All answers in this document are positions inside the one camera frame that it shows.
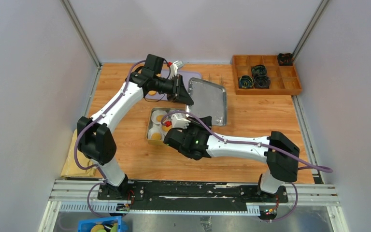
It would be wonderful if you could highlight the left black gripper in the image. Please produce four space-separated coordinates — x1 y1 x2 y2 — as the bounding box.
154 74 194 105

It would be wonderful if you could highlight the round orange cookie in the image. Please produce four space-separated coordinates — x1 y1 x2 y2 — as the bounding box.
148 91 157 96
161 125 172 133
156 115 166 123
150 132 162 141

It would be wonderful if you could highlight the square metal cookie tin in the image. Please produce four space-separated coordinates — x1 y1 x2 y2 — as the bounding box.
146 108 175 145

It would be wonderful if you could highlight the silver tin lid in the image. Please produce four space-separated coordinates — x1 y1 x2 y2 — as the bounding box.
186 78 228 126

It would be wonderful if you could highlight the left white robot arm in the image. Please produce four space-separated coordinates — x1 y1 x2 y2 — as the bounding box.
73 54 194 200

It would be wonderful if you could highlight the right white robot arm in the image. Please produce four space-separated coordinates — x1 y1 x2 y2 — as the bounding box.
161 111 300 202

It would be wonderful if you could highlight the white paper cup centre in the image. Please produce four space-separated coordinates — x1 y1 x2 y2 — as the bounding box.
161 124 172 135

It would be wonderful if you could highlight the white paper cup bottom-left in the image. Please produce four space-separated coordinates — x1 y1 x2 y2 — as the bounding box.
147 127 164 142

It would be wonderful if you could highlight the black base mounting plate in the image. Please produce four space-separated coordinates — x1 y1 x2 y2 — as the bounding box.
97 180 288 213

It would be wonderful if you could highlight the orange wooden compartment box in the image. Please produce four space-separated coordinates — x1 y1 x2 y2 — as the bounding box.
231 55 302 96

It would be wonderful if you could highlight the yellow folded cloth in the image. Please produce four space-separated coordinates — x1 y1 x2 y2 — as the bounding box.
60 130 96 178

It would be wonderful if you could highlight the blue plastic bin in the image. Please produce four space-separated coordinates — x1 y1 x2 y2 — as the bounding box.
77 216 129 232

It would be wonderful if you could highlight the black cable coil in box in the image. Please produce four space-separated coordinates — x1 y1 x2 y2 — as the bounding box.
253 75 271 89
251 64 268 77
238 75 255 89

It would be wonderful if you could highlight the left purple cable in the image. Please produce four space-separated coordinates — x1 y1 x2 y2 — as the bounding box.
73 59 173 218

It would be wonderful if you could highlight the purple cable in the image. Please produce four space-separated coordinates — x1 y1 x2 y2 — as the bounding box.
73 59 173 218
160 110 333 223

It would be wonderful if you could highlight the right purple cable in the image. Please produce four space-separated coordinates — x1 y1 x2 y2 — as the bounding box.
160 110 333 223

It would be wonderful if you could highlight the black cable coil corner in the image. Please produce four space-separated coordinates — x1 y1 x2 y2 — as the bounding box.
277 53 294 66

